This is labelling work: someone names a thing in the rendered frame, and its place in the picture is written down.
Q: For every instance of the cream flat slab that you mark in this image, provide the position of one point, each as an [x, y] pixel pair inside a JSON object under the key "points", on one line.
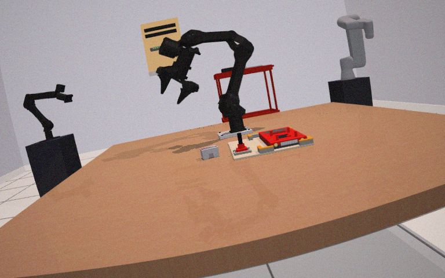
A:
{"points": [[256, 147]]}

